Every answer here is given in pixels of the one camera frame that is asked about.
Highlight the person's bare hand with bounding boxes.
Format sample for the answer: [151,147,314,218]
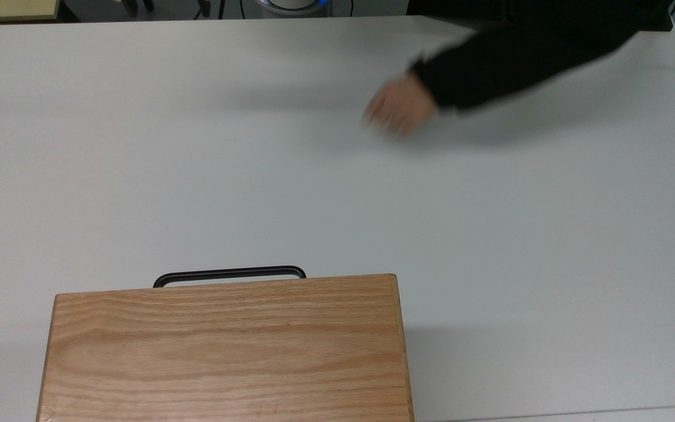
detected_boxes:
[363,73,439,139]

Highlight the wooden drawer with black handle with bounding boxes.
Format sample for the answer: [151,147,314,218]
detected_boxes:
[153,266,307,288]

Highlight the forearm in black sleeve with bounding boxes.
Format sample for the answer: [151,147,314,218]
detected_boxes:
[406,0,673,112]

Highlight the oak wooden drawer cabinet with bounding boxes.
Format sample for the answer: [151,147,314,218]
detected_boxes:
[36,274,415,422]

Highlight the pale yellow board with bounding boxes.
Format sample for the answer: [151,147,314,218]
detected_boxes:
[0,0,60,23]

